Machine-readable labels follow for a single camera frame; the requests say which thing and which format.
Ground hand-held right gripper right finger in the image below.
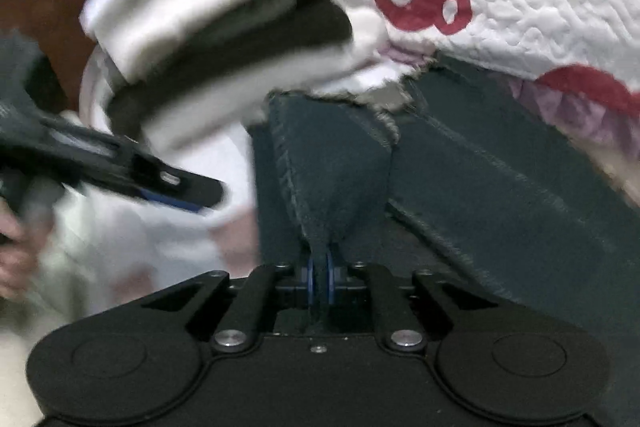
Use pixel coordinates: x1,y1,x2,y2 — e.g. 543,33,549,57
325,243,501,354

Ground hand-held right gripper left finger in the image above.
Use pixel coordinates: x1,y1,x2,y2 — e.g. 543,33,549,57
141,251,317,354

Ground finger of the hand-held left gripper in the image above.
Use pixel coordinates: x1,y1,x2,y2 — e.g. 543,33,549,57
127,141,224,215

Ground dark green frayed trousers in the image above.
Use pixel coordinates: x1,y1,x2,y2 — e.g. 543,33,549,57
247,54,640,427

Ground stack of folded clothes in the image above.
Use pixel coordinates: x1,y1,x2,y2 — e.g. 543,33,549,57
107,0,354,138

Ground person's left hand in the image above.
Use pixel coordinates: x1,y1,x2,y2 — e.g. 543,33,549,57
0,197,43,303

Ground checkered printed floor mat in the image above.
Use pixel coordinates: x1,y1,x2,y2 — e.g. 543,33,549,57
0,97,262,427

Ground white curved rim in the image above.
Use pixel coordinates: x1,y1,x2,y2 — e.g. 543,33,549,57
78,51,122,134

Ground cream folded garment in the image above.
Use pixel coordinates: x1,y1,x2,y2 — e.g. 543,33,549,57
99,0,335,84

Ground pale green cloth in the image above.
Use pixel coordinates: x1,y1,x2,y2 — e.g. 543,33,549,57
0,297,57,427

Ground white red bear quilt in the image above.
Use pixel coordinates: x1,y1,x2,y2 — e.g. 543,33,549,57
235,0,640,198

